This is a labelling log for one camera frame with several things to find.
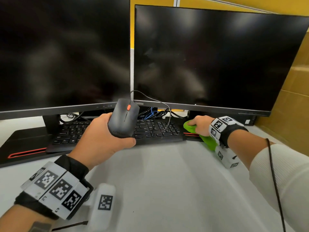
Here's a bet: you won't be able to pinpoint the person's left hand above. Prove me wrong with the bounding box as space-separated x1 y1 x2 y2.
68 113 137 171

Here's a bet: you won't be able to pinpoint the person's right hand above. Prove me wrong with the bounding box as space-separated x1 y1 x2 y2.
187 115 215 137

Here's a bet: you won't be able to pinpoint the green cleaning cloth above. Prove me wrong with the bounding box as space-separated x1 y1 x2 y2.
183 120 218 151

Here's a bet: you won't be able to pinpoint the black mouse with red wheel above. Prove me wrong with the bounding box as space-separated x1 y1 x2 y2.
107 98 140 139

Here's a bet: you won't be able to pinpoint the person's left forearm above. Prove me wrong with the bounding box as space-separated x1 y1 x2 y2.
0 203 59 232

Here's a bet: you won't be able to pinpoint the person's right forearm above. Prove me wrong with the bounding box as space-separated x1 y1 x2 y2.
228 131 309 232

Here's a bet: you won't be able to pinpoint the black monitor stand base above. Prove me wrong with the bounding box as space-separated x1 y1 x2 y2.
166 111 211 142

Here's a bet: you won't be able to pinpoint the right wristband with marker tags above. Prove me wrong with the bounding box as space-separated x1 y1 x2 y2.
209 116 249 149

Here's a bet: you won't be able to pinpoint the wristband with marker tags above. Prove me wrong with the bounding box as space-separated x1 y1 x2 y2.
14 154 95 220
209 116 249 149

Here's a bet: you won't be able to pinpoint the black keyboard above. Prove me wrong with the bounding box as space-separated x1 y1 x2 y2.
46 117 188 153

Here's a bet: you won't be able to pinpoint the black monitor with thin bezel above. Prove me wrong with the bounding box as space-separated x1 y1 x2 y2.
133 4 309 118

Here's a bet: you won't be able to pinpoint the left wristband with marker tags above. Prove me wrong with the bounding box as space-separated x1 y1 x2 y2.
14 154 95 220

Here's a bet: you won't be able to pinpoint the black red-striped monitor base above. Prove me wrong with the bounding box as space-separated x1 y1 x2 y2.
0 114 61 168

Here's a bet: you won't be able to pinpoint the brown cardboard box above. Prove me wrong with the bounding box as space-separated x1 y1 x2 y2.
255 31 309 153

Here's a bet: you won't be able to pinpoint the black zip tie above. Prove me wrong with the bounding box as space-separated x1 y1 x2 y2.
51 221 89 231

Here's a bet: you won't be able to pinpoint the large black computer monitor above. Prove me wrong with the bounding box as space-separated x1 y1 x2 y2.
0 0 131 121

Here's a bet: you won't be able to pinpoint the black mouse cable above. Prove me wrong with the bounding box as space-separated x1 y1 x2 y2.
130 90 172 134

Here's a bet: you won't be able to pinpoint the blue cables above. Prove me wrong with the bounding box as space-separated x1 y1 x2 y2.
143 107 159 119

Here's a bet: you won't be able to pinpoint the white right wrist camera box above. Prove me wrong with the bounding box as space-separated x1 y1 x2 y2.
215 145 241 169

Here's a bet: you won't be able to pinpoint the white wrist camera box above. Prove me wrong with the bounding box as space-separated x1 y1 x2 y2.
215 145 241 169
84 183 116 232

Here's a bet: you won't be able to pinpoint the black cable bundle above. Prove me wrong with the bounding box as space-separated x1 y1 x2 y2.
60 112 85 124

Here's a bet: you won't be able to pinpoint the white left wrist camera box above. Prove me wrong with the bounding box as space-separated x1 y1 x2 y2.
84 183 116 232

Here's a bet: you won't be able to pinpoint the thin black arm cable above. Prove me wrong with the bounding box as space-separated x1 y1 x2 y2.
265 138 287 232

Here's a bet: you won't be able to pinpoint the grey partition frame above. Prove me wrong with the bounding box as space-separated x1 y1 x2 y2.
173 0 278 14

